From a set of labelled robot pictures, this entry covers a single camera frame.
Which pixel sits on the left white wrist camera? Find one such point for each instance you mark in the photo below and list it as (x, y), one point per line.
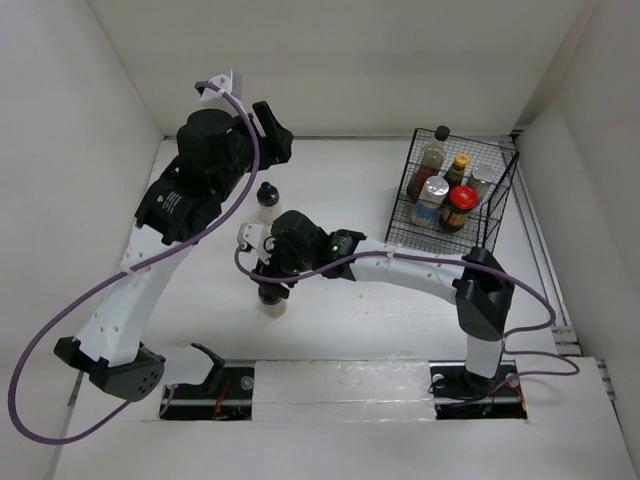
(211, 92)

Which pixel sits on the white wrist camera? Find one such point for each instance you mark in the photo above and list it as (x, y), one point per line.
(211, 92)
(257, 237)

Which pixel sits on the black cap shaker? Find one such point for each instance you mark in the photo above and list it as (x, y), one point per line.
(269, 201)
(274, 309)

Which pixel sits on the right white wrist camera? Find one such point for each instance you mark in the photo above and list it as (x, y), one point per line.
(257, 237)

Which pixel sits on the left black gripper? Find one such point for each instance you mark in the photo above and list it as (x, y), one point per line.
(274, 147)

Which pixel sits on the yellow cap chili sauce bottle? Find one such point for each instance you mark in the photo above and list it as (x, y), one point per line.
(455, 174)

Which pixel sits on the red lid sauce jar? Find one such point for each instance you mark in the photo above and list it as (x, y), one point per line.
(454, 212)

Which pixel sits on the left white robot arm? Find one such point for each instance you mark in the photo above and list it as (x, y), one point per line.
(167, 223)

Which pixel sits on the tall dark sauce bottle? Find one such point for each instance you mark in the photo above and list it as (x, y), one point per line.
(432, 158)

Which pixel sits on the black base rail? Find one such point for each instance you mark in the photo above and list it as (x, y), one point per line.
(400, 390)

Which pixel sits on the silver cap blue label shaker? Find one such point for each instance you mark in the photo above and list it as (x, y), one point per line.
(482, 179)
(430, 199)

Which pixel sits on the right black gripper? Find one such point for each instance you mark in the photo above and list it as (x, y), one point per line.
(272, 270)

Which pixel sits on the black wire rack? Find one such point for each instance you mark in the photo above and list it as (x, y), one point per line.
(483, 223)

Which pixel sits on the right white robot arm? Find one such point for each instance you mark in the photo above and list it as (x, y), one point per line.
(475, 283)

